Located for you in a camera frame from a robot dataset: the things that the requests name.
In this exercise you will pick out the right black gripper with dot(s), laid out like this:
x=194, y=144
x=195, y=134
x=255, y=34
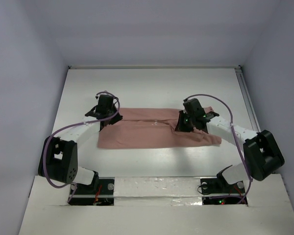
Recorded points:
x=180, y=127

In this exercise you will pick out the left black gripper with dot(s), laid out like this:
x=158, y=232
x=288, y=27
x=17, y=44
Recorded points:
x=117, y=117

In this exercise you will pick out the pink pixel-print t-shirt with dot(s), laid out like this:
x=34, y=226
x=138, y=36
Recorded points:
x=150, y=128

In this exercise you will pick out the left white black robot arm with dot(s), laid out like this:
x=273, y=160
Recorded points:
x=59, y=160

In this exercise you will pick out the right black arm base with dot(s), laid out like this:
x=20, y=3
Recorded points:
x=214, y=193

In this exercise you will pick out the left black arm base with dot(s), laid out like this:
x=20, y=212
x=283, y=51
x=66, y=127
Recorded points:
x=100, y=194

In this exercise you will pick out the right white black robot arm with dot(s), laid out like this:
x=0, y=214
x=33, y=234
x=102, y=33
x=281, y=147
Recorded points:
x=259, y=151

